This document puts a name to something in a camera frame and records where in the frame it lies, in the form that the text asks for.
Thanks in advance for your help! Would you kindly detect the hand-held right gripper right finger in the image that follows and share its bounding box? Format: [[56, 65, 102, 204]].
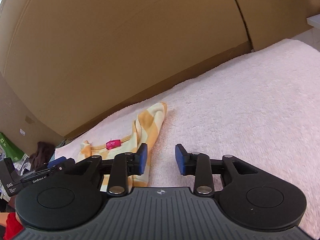
[[175, 143, 259, 196]]

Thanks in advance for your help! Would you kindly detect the large cardboard box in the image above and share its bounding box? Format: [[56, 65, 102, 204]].
[[0, 0, 252, 140]]

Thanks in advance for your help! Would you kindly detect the dark brown cloth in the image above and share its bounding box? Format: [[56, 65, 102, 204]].
[[30, 141, 56, 167]]

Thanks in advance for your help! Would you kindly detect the green plastic bag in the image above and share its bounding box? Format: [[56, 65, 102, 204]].
[[0, 131, 26, 164]]

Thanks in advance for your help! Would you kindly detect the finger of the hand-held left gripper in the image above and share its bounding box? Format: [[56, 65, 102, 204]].
[[47, 156, 76, 171]]

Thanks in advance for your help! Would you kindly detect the orange white striped shirt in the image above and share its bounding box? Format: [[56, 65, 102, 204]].
[[76, 102, 168, 188]]

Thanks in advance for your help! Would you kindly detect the taped cardboard box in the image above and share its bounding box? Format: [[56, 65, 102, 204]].
[[226, 0, 320, 52]]

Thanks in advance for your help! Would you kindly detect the pink towel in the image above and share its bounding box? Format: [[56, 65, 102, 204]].
[[54, 39, 320, 238]]

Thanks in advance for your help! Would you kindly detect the white side table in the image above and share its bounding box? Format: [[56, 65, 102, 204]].
[[306, 14, 320, 28]]

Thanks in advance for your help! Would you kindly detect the cardboard box with small label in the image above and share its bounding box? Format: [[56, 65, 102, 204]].
[[0, 72, 66, 153]]

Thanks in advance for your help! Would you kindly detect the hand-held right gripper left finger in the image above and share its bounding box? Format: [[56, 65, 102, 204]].
[[64, 142, 148, 197]]

